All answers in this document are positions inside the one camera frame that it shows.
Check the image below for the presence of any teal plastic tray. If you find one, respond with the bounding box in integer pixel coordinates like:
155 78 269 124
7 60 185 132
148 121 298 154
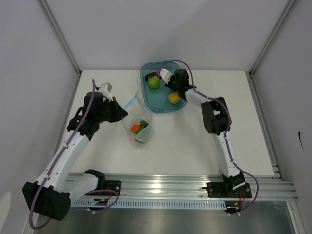
140 61 187 113

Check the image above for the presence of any yellow toy lemon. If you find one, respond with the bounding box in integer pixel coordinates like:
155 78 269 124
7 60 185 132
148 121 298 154
168 93 180 104

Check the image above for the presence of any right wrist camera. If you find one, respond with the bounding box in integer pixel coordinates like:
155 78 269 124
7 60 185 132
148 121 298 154
159 68 174 84

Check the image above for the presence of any light green toy cabbage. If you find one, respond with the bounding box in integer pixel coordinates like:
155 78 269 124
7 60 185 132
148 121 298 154
147 76 160 89

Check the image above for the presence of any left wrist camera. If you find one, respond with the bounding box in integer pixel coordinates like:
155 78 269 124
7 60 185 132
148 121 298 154
97 82 113 101

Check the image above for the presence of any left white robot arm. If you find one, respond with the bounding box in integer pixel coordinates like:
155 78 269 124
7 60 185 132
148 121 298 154
22 88 128 220

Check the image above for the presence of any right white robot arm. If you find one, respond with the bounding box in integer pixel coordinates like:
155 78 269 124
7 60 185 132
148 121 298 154
159 68 246 197

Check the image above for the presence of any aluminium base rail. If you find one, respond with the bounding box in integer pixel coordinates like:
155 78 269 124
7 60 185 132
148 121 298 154
105 174 298 201

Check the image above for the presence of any green toy bell pepper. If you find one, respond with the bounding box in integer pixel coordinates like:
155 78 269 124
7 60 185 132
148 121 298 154
135 127 151 142

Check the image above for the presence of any clear zip top bag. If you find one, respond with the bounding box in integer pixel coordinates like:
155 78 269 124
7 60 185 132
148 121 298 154
122 92 153 149

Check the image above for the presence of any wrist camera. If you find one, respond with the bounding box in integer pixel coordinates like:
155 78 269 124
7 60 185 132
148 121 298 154
97 82 113 101
159 68 174 84

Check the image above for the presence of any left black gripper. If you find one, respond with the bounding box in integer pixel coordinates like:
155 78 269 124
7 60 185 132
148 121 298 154
96 97 128 123

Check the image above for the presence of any purple toy eggplant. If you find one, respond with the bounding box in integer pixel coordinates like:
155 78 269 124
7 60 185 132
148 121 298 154
144 71 162 81

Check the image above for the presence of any orange toy pumpkin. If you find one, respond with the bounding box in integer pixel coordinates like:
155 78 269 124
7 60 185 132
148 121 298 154
130 124 143 134

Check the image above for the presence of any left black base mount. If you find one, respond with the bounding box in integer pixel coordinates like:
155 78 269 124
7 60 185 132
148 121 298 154
104 180 121 197

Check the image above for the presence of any white slotted cable duct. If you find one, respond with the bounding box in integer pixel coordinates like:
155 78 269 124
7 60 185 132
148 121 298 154
71 198 226 210

